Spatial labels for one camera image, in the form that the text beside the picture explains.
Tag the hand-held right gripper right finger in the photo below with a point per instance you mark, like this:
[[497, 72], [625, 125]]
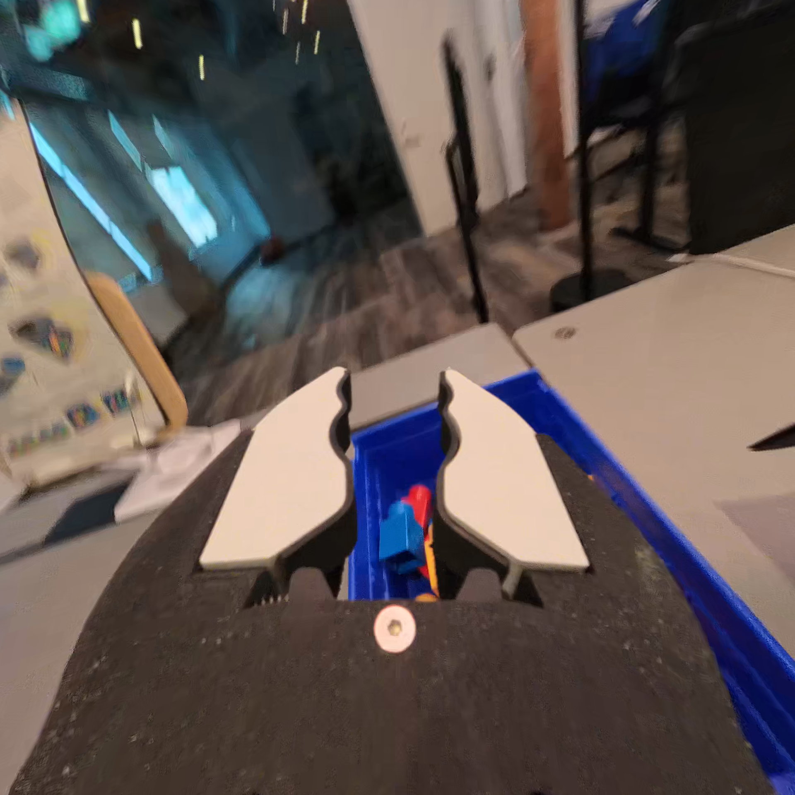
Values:
[[509, 497]]

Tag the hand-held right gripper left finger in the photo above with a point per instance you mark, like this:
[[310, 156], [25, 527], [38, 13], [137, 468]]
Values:
[[279, 490]]

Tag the blue toy block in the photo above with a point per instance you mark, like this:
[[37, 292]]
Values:
[[400, 534]]

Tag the blue plastic bin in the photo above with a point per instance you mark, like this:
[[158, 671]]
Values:
[[714, 590]]

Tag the adjacent grey desk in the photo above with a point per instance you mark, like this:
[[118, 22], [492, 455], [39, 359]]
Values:
[[652, 385]]

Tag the dark metal desk plate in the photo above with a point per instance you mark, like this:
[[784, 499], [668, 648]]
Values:
[[87, 512]]

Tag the red toy block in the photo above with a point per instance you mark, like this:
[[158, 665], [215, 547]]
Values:
[[419, 500]]

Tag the white stand base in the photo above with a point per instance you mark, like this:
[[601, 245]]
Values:
[[180, 459]]

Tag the black stand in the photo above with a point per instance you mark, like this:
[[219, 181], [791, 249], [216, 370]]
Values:
[[587, 292]]

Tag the red floor object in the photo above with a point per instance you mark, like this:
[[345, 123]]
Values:
[[273, 251]]

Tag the brown cardboard box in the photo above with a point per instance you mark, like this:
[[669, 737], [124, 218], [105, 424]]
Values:
[[180, 267]]

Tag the printed instruction sheet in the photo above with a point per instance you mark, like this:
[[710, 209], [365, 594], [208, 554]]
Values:
[[49, 341]]

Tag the brown wooden pillar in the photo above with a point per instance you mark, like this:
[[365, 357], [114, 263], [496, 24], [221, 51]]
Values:
[[546, 124]]

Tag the blue cloth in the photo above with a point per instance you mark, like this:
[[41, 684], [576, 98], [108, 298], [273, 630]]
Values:
[[621, 49]]

